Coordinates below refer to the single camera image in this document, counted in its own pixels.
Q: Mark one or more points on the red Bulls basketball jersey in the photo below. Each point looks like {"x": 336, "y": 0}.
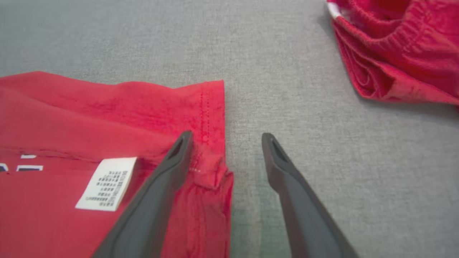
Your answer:
{"x": 53, "y": 118}

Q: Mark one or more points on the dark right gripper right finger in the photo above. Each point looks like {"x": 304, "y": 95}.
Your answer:
{"x": 304, "y": 222}

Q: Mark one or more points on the red shorts with white stripes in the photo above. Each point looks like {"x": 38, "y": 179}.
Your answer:
{"x": 405, "y": 53}

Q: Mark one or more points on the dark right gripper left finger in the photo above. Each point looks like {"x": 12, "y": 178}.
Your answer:
{"x": 150, "y": 215}

